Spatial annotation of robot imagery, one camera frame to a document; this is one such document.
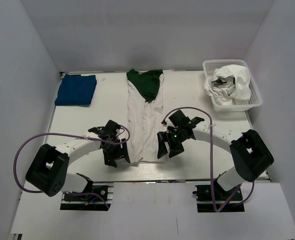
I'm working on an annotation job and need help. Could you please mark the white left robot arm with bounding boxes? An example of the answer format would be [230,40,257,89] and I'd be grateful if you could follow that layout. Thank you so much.
[25,120,130,200]

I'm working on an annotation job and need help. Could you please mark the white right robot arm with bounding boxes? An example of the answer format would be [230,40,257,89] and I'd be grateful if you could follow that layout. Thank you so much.
[157,109,274,200]

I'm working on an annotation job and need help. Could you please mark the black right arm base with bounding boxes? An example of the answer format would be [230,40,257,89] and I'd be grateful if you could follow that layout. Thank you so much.
[192,185,245,213]

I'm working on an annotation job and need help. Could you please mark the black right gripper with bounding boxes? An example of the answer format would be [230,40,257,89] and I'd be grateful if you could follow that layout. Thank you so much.
[157,127,187,159]

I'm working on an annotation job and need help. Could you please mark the folded blue t-shirt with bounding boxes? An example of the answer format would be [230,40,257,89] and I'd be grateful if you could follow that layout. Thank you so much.
[54,74,97,106]

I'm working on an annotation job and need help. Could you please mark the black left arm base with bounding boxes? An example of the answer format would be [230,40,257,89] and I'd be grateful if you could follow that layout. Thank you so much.
[60,183,114,212]

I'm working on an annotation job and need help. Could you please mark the white plastic basket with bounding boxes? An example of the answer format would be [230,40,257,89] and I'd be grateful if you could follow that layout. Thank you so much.
[202,59,263,112]

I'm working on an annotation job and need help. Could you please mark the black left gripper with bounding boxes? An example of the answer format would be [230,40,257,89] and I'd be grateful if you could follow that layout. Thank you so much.
[102,137,130,167]

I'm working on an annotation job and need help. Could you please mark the white green-sleeved Charlie Brown shirt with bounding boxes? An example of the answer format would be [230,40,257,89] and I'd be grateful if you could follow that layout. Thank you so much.
[126,69,166,164]

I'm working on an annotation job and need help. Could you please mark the crumpled white t-shirt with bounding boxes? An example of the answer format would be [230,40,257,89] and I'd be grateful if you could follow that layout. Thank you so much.
[203,64,252,106]

